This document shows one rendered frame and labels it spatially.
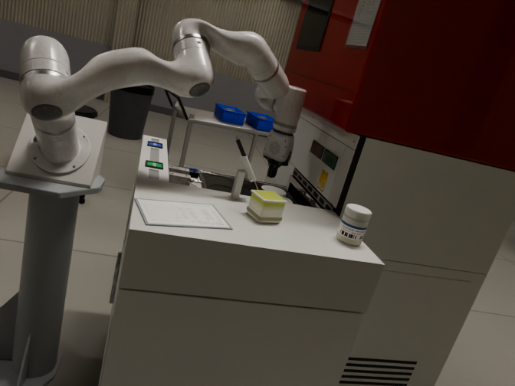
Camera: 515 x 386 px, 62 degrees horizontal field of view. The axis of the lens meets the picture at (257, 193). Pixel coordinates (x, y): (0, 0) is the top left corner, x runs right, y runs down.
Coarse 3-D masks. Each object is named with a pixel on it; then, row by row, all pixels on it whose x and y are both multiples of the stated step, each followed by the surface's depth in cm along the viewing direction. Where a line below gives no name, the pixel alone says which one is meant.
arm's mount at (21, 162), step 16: (32, 128) 144; (80, 128) 149; (96, 128) 151; (16, 144) 140; (96, 144) 149; (16, 160) 138; (96, 160) 146; (32, 176) 138; (48, 176) 139; (64, 176) 141; (80, 176) 142; (96, 176) 151
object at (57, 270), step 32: (32, 192) 132; (64, 192) 135; (96, 192) 145; (32, 224) 145; (64, 224) 147; (32, 256) 148; (64, 256) 153; (32, 288) 151; (64, 288) 159; (0, 320) 163; (32, 320) 155; (0, 352) 167; (32, 352) 160; (0, 384) 157; (32, 384) 161
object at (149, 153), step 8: (144, 136) 170; (152, 136) 173; (144, 144) 159; (144, 152) 148; (152, 152) 152; (160, 152) 153; (144, 160) 140; (152, 160) 143; (160, 160) 145; (144, 168) 132; (152, 168) 134; (168, 168) 138; (136, 176) 129; (144, 176) 125; (152, 176) 128; (160, 176) 129; (168, 176) 131
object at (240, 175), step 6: (240, 156) 123; (246, 156) 121; (246, 162) 122; (246, 168) 123; (240, 174) 123; (252, 174) 123; (240, 180) 124; (252, 180) 124; (234, 186) 125; (240, 186) 124; (234, 192) 125; (240, 192) 125
